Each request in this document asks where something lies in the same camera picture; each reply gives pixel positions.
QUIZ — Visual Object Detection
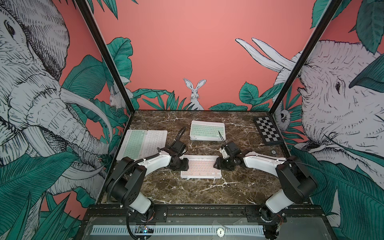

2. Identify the pink keyboard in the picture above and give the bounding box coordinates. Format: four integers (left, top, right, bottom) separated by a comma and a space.
181, 155, 222, 179

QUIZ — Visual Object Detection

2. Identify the white keyboard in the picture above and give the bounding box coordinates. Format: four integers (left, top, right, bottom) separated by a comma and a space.
139, 130, 168, 159

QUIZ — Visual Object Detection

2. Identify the green keyboard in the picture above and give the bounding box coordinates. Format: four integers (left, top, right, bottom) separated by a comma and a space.
190, 121, 227, 141
117, 130, 148, 161

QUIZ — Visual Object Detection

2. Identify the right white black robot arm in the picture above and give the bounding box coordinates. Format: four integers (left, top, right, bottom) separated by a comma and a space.
214, 150, 318, 223

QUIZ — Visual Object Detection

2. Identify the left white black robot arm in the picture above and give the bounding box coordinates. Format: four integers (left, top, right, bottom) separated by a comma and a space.
104, 149, 189, 216

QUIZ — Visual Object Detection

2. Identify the black white checkerboard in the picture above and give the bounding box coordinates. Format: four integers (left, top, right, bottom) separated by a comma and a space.
254, 116, 284, 146

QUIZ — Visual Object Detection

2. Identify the round silver lock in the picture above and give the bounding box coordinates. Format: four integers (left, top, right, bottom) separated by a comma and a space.
217, 228, 225, 238

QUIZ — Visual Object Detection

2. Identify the small electronics board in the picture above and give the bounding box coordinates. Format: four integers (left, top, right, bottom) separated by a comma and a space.
137, 226, 155, 235

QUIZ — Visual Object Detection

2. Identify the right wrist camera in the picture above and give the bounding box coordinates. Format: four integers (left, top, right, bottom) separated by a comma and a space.
220, 141, 242, 159

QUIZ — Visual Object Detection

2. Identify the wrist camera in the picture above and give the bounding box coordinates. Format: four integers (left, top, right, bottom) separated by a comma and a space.
170, 140, 187, 156
220, 141, 242, 159

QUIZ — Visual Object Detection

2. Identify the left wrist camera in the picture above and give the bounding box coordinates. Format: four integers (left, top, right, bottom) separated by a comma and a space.
170, 140, 187, 156

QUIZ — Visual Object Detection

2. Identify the white slotted cable duct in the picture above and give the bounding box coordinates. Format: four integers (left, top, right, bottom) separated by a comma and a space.
91, 225, 265, 237

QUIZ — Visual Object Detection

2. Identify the black front mounting rail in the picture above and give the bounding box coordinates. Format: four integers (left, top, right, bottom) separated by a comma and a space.
83, 204, 326, 224

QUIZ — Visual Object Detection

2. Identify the left black frame post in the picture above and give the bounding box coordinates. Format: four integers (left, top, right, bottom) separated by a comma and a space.
75, 0, 135, 116

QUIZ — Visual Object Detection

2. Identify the black frame post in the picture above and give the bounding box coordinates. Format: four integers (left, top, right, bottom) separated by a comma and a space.
75, 0, 135, 116
269, 0, 342, 115

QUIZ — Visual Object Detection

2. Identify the right black frame post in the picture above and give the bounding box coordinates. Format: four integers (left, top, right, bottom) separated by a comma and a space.
269, 0, 342, 115

